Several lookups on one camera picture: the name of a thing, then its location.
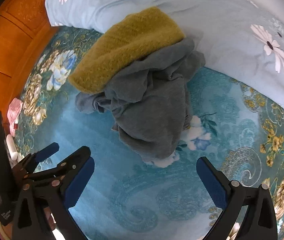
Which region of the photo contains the mustard yellow knit sweater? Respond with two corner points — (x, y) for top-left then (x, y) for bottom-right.
(68, 6), (185, 94)

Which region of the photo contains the white plastic bottle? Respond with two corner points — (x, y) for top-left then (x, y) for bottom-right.
(6, 134), (19, 161)

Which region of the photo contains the orange wooden bed frame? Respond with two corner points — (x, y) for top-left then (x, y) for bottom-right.
(0, 0), (60, 128)

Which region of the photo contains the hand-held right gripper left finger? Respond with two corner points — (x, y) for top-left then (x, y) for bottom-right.
(12, 157), (95, 240)

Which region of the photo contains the teal floral blanket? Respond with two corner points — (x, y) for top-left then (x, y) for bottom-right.
(12, 26), (284, 240)

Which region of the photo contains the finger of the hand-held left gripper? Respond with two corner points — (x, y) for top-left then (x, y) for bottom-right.
(23, 142), (59, 173)
(26, 146), (91, 182)

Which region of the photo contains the grey fleece garment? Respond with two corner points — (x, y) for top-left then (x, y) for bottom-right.
(75, 37), (206, 163)

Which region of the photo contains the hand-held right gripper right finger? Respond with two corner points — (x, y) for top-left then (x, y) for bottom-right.
(196, 156), (279, 240)

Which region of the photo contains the light blue floral quilt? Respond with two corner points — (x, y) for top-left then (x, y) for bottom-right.
(44, 0), (284, 127)

